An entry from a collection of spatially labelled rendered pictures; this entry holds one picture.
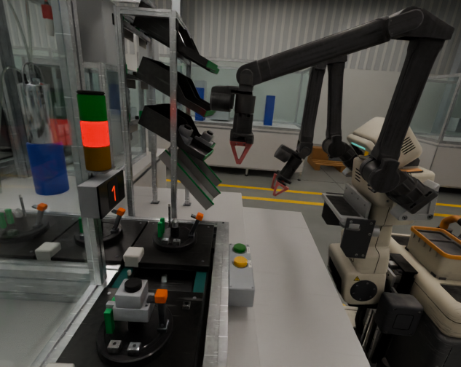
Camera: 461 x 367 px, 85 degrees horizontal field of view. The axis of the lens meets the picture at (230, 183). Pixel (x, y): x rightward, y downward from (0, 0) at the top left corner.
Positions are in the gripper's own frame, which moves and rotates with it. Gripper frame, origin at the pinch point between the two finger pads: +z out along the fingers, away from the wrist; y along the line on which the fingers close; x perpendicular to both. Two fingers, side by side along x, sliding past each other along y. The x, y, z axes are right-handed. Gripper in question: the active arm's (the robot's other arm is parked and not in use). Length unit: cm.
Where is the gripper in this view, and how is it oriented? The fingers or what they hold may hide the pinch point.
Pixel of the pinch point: (238, 161)
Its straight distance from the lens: 78.8
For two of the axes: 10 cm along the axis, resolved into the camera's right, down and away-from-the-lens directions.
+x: 10.0, 0.9, 0.3
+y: -0.1, 3.3, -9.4
